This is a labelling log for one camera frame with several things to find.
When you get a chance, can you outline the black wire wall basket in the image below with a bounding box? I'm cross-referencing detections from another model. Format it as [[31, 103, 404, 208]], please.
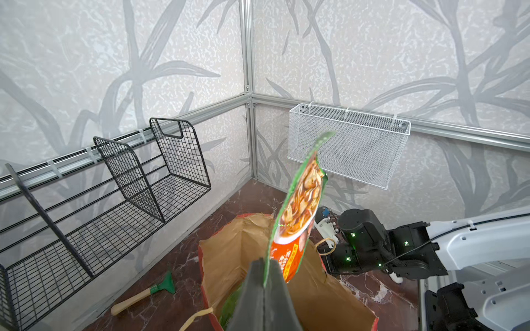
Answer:
[[1, 117, 211, 330]]

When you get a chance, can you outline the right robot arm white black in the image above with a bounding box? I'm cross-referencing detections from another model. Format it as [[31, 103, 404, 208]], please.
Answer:
[[316, 207, 529, 330]]

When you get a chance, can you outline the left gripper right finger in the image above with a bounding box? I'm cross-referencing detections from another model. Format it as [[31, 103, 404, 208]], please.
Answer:
[[264, 260, 303, 331]]

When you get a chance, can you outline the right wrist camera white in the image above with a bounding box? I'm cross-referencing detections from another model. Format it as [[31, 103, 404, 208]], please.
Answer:
[[315, 207, 339, 250]]

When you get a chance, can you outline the large green condiment packet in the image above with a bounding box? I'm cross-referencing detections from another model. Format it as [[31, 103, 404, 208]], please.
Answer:
[[218, 284, 243, 330]]

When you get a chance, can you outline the white mesh wall basket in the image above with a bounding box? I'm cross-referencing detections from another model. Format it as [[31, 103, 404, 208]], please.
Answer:
[[288, 103, 411, 190]]

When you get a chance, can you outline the small green toy rake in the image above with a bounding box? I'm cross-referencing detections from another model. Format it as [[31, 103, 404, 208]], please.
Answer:
[[110, 271, 176, 316]]

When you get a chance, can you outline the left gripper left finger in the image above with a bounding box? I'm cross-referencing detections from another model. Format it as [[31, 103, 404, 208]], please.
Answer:
[[227, 259, 264, 331]]

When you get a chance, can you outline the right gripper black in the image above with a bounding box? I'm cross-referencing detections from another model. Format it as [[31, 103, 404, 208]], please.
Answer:
[[323, 209, 391, 275]]

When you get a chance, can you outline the red paper bag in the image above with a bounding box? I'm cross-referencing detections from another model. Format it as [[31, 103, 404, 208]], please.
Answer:
[[198, 213, 379, 330]]

